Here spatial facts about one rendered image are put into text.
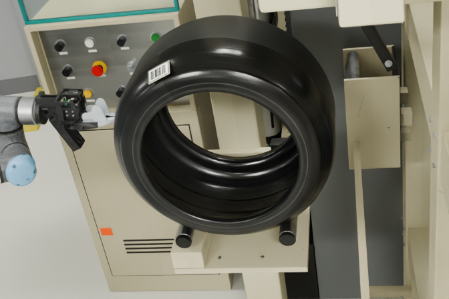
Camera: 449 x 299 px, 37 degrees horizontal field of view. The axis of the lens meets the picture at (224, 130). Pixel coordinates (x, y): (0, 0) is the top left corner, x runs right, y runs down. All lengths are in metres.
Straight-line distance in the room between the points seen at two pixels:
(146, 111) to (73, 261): 1.82
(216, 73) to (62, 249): 2.05
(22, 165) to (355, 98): 0.89
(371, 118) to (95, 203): 1.29
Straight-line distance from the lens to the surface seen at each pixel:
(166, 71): 1.55
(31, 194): 3.89
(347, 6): 1.06
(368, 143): 1.97
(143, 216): 2.76
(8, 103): 1.84
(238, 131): 2.04
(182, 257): 1.88
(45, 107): 1.81
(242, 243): 1.95
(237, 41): 1.58
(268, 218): 1.74
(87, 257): 3.32
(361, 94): 1.88
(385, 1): 1.06
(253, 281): 2.44
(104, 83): 2.51
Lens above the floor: 2.08
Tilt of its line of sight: 31 degrees down
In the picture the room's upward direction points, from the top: 10 degrees counter-clockwise
